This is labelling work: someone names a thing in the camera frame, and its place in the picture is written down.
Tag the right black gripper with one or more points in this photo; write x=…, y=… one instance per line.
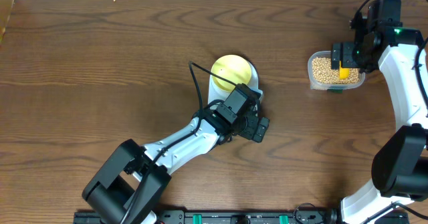
x=346, y=48

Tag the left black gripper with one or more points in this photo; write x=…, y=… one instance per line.
x=254, y=124

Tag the yellow measuring scoop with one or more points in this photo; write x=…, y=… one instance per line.
x=344, y=73

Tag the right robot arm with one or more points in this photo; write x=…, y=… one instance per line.
x=399, y=170

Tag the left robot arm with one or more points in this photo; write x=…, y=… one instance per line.
x=129, y=184

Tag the white digital kitchen scale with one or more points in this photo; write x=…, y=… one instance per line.
x=216, y=93

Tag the yellow plastic bowl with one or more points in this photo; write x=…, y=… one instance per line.
x=234, y=68

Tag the soybeans in container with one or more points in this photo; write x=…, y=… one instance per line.
x=322, y=71

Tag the clear plastic container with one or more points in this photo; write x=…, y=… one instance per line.
x=315, y=85

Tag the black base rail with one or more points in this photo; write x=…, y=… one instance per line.
x=300, y=216

